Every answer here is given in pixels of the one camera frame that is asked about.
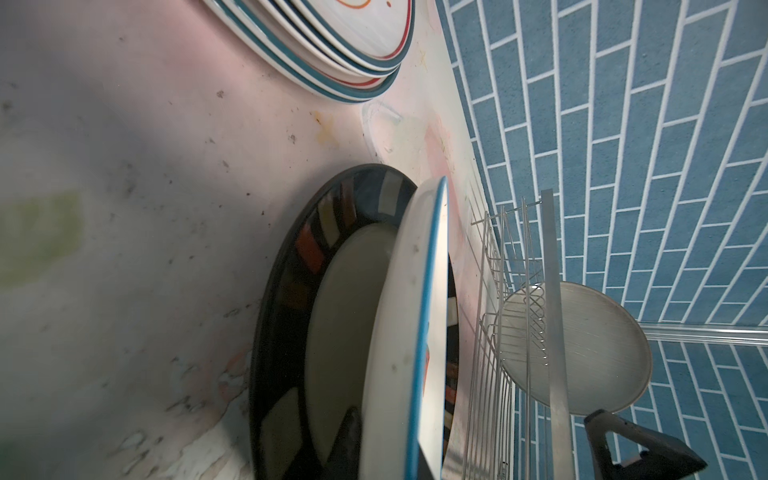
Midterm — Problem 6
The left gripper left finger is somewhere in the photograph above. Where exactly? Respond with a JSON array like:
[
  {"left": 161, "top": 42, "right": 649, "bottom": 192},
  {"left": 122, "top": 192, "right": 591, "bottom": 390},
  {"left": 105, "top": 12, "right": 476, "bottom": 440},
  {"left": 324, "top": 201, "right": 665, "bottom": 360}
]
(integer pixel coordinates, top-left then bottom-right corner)
[{"left": 320, "top": 406, "right": 362, "bottom": 480}]

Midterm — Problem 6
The grey plate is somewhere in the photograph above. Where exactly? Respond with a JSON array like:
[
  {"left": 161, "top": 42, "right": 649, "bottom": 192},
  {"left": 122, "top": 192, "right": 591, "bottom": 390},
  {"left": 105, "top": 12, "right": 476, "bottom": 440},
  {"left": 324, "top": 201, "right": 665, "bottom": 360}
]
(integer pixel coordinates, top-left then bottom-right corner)
[{"left": 500, "top": 282, "right": 652, "bottom": 416}]

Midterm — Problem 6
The metal wire dish rack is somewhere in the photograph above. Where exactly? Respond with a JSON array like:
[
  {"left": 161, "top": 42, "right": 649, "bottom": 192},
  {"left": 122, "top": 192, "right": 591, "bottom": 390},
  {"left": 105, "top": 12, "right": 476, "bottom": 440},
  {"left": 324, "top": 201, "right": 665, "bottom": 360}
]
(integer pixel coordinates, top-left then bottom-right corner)
[{"left": 461, "top": 190, "right": 577, "bottom": 479}]

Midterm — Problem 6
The black plate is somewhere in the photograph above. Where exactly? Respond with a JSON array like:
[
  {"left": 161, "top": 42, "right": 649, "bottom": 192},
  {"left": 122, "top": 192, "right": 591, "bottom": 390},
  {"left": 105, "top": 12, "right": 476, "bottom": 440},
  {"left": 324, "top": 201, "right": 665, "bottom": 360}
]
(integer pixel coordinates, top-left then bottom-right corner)
[{"left": 250, "top": 164, "right": 459, "bottom": 479}]

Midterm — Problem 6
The red green text plate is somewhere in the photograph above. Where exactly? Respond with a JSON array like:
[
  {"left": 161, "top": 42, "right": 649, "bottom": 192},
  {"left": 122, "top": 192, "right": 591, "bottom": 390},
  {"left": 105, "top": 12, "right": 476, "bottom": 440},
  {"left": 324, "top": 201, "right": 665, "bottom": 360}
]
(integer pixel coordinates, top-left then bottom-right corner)
[{"left": 204, "top": 1, "right": 400, "bottom": 104}]

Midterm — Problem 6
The watermelon pattern plate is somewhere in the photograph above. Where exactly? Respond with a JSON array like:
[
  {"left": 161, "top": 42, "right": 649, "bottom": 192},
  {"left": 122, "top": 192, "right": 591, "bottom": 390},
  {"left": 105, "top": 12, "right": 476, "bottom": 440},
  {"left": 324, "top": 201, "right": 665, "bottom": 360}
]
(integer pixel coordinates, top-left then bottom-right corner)
[{"left": 358, "top": 177, "right": 448, "bottom": 479}]

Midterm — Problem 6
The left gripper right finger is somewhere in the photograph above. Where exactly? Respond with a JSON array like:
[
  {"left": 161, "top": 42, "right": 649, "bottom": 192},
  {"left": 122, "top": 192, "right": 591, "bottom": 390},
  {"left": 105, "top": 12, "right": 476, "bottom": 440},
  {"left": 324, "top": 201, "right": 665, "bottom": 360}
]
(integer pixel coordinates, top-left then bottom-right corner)
[{"left": 584, "top": 409, "right": 708, "bottom": 479}]

